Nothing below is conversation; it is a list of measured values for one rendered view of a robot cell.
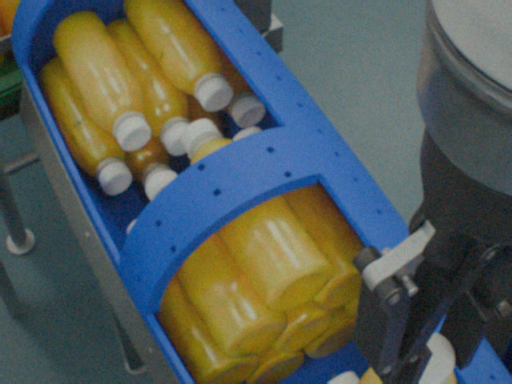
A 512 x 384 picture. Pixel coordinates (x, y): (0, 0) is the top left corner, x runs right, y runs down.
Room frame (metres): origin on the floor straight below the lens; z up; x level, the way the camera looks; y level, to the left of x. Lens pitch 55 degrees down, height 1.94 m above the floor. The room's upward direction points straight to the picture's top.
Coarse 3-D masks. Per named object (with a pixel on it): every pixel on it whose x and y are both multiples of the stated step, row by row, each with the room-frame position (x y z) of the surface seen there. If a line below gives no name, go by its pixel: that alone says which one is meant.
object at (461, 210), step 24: (432, 144) 0.22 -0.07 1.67; (432, 168) 0.21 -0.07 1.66; (456, 168) 0.20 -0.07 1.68; (432, 192) 0.21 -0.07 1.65; (456, 192) 0.20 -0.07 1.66; (480, 192) 0.19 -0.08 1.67; (432, 216) 0.21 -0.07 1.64; (456, 216) 0.20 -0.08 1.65; (480, 216) 0.19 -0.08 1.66; (504, 216) 0.19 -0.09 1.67; (432, 240) 0.20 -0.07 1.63; (456, 240) 0.20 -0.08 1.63; (504, 240) 0.19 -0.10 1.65; (456, 264) 0.20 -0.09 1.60
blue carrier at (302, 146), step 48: (48, 0) 0.82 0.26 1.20; (96, 0) 0.90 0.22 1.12; (192, 0) 0.78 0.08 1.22; (48, 48) 0.86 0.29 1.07; (240, 48) 0.71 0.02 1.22; (288, 96) 0.64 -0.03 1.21; (240, 144) 0.56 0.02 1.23; (288, 144) 0.56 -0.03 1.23; (336, 144) 0.59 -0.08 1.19; (96, 192) 0.66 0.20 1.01; (144, 192) 0.69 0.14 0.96; (192, 192) 0.51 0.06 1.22; (240, 192) 0.51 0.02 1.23; (336, 192) 0.51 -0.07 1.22; (144, 240) 0.49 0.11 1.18; (192, 240) 0.47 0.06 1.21; (384, 240) 0.46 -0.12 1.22; (144, 288) 0.45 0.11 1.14
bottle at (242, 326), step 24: (216, 240) 0.51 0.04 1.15; (192, 264) 0.48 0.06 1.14; (216, 264) 0.48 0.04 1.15; (192, 288) 0.46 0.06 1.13; (216, 288) 0.46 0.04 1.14; (240, 288) 0.45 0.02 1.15; (216, 312) 0.43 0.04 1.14; (240, 312) 0.43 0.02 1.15; (264, 312) 0.43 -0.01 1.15; (216, 336) 0.41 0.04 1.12; (240, 336) 0.41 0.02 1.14; (264, 336) 0.42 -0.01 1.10
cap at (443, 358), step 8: (432, 336) 0.24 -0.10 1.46; (440, 336) 0.24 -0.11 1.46; (432, 344) 0.24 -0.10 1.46; (440, 344) 0.23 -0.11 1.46; (448, 344) 0.23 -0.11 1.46; (440, 352) 0.23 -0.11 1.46; (448, 352) 0.23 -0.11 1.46; (432, 360) 0.22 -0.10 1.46; (440, 360) 0.22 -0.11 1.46; (448, 360) 0.22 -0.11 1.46; (432, 368) 0.22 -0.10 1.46; (440, 368) 0.22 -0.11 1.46; (448, 368) 0.22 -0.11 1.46; (424, 376) 0.21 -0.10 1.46; (432, 376) 0.21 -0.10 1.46; (440, 376) 0.21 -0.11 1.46; (448, 376) 0.21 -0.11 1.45
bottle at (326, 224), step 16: (288, 192) 0.56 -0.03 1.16; (304, 192) 0.56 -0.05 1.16; (320, 192) 0.56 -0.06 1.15; (304, 208) 0.54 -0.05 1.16; (320, 208) 0.54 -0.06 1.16; (336, 208) 0.55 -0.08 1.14; (304, 224) 0.52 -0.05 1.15; (320, 224) 0.52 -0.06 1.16; (336, 224) 0.52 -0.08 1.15; (320, 240) 0.50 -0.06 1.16; (336, 240) 0.50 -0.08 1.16; (352, 240) 0.51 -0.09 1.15; (336, 256) 0.48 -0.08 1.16; (352, 256) 0.48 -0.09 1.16; (336, 272) 0.47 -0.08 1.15; (352, 272) 0.47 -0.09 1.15; (336, 288) 0.46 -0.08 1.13; (352, 288) 0.47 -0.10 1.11; (320, 304) 0.45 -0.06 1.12; (336, 304) 0.46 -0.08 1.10
